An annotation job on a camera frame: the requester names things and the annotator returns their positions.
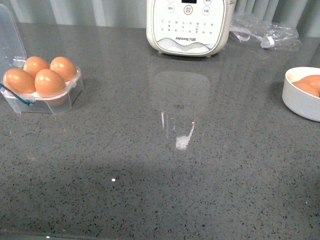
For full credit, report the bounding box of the brown egg carried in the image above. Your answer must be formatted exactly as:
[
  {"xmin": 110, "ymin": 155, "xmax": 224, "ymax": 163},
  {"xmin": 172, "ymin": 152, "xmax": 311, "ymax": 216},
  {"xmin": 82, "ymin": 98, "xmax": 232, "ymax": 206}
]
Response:
[{"xmin": 34, "ymin": 69, "xmax": 66, "ymax": 98}]

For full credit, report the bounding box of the brown egg back right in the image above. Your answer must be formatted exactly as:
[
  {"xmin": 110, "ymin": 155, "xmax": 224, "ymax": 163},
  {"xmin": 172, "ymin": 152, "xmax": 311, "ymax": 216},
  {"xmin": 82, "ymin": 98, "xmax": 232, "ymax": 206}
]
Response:
[{"xmin": 49, "ymin": 56, "xmax": 77, "ymax": 82}]

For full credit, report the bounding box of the white round bowl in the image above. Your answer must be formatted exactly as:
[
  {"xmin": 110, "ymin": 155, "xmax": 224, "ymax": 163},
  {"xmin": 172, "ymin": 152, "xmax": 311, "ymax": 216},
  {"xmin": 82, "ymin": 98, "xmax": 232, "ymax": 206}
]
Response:
[{"xmin": 282, "ymin": 66, "xmax": 320, "ymax": 122}]

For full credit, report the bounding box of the blue rubber band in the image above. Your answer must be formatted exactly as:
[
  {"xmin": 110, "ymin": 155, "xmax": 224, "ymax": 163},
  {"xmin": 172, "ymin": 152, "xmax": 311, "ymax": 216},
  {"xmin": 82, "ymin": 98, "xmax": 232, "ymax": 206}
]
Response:
[{"xmin": 0, "ymin": 83, "xmax": 35, "ymax": 106}]

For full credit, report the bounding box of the white Joyoung soy milk maker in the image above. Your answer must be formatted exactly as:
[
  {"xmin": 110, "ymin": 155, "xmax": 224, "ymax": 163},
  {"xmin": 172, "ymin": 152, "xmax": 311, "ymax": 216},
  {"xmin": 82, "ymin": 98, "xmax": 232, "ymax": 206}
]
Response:
[{"xmin": 146, "ymin": 0, "xmax": 237, "ymax": 57}]

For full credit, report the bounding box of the white power cable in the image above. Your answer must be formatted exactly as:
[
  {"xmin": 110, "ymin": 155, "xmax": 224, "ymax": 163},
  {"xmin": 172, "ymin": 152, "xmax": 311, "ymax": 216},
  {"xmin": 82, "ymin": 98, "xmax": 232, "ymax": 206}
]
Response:
[{"xmin": 229, "ymin": 24, "xmax": 276, "ymax": 50}]

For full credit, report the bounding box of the brown egg front left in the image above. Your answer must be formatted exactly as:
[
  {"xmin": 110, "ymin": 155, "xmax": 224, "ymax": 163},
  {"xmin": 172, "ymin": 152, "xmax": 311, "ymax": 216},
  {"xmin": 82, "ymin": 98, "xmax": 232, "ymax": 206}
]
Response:
[{"xmin": 3, "ymin": 68, "xmax": 36, "ymax": 94}]

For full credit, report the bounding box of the brown egg back left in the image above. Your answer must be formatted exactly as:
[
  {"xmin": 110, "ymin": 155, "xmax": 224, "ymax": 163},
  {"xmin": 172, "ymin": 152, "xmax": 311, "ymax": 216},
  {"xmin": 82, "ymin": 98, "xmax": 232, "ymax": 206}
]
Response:
[{"xmin": 23, "ymin": 56, "xmax": 50, "ymax": 78}]

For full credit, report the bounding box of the clear plastic egg box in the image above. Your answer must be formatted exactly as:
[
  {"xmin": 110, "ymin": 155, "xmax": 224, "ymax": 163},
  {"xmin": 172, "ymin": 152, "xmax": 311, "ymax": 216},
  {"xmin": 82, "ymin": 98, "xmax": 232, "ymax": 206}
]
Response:
[{"xmin": 0, "ymin": 4, "xmax": 84, "ymax": 115}]

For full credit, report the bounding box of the clear plastic bag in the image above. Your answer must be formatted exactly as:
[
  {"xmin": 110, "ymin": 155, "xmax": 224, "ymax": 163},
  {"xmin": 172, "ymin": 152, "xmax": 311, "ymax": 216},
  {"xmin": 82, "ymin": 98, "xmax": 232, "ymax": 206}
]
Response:
[{"xmin": 229, "ymin": 12, "xmax": 302, "ymax": 52}]

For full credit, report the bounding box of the brown egg in bowl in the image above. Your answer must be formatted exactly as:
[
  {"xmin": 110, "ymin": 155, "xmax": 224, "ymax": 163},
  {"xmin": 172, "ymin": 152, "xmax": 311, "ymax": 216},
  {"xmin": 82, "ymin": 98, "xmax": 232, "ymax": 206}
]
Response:
[
  {"xmin": 292, "ymin": 81, "xmax": 320, "ymax": 98},
  {"xmin": 299, "ymin": 74, "xmax": 320, "ymax": 92}
]

